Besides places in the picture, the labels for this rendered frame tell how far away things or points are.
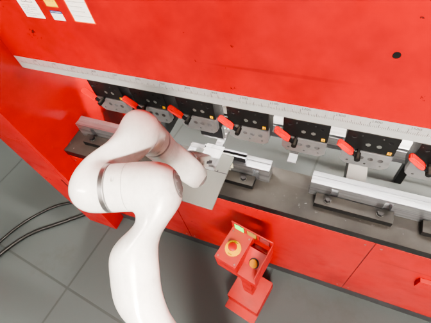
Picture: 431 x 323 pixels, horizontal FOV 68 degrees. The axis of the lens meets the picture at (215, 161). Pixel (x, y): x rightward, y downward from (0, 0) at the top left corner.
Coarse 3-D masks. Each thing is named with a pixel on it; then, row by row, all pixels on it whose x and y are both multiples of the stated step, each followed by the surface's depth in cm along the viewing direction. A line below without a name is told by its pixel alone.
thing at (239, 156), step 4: (224, 152) 142; (228, 152) 142; (232, 152) 141; (236, 152) 140; (240, 152) 140; (236, 156) 139; (240, 156) 139; (244, 156) 139; (236, 160) 141; (240, 160) 140; (244, 160) 139
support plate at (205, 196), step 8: (200, 152) 143; (224, 160) 139; (232, 160) 138; (216, 168) 137; (224, 168) 136; (208, 176) 135; (216, 176) 135; (224, 176) 134; (184, 184) 135; (208, 184) 133; (216, 184) 132; (184, 192) 132; (192, 192) 132; (200, 192) 131; (208, 192) 131; (216, 192) 130; (184, 200) 130; (192, 200) 130; (200, 200) 129; (208, 200) 129; (208, 208) 127
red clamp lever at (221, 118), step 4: (220, 116) 111; (220, 120) 111; (224, 120) 111; (228, 120) 112; (224, 124) 112; (228, 124) 111; (232, 124) 112; (232, 128) 112; (236, 128) 113; (240, 128) 113; (236, 132) 112; (240, 132) 113
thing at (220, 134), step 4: (220, 128) 127; (204, 132) 133; (208, 132) 132; (216, 132) 130; (220, 132) 129; (208, 136) 136; (212, 136) 134; (216, 136) 132; (220, 136) 131; (224, 136) 133; (224, 140) 135
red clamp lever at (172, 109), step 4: (168, 108) 117; (172, 108) 117; (176, 108) 118; (172, 112) 118; (176, 112) 118; (180, 112) 118; (176, 116) 119; (180, 116) 118; (184, 116) 119; (188, 116) 120; (188, 120) 119
